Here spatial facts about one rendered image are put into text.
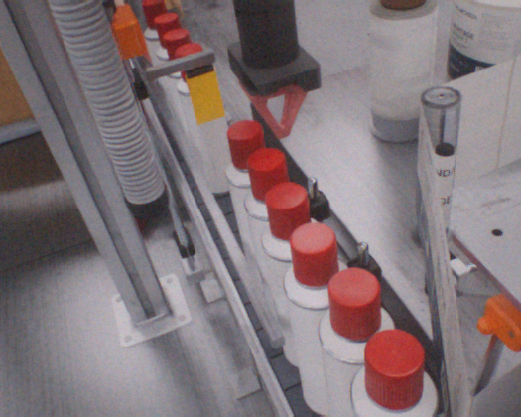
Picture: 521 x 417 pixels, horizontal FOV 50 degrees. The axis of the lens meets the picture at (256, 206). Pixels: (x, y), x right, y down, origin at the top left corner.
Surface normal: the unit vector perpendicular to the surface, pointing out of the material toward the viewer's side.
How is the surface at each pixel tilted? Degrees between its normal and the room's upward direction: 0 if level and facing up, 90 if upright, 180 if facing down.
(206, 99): 90
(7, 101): 90
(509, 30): 90
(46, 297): 0
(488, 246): 0
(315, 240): 3
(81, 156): 90
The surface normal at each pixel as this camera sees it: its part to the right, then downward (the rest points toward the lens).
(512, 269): -0.15, -0.75
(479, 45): -0.79, 0.49
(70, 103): 0.34, 0.58
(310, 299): -0.26, -0.11
